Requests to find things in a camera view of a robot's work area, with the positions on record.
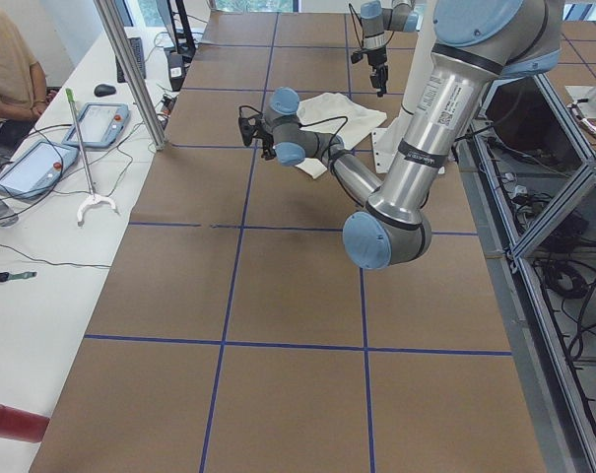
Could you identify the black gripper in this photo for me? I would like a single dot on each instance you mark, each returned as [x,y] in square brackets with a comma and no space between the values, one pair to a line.
[267,143]
[376,58]

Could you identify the cream long-sleeve cat shirt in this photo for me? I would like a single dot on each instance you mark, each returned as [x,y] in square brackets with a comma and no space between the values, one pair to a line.
[329,112]

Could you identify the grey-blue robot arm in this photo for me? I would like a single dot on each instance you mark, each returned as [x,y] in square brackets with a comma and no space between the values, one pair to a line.
[376,21]
[476,43]

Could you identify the teach pendant far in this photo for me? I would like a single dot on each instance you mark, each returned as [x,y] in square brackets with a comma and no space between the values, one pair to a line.
[101,123]

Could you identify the teach pendant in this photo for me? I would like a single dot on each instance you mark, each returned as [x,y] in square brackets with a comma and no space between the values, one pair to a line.
[101,123]
[37,170]

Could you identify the black computer mouse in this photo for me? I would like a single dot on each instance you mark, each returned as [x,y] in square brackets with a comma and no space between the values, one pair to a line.
[104,90]

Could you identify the grabber stick white claw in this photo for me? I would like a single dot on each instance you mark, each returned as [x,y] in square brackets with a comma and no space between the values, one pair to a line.
[93,199]

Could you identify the teach pendant near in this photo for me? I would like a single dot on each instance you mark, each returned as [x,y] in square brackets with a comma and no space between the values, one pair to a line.
[37,170]

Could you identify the person in beige shirt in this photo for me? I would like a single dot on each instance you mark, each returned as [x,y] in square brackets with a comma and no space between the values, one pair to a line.
[24,95]

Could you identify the red cylinder bottle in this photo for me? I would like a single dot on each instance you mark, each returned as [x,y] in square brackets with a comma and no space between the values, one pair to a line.
[17,424]

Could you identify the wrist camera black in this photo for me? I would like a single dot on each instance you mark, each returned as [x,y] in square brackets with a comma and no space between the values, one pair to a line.
[358,55]
[248,129]

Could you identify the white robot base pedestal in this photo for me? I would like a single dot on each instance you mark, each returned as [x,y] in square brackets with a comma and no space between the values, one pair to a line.
[417,142]

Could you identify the aluminium truss frame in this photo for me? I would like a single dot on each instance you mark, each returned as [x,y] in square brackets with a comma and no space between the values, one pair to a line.
[529,164]

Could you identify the aluminium frame post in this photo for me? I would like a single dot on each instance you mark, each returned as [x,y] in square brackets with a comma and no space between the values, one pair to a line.
[118,39]

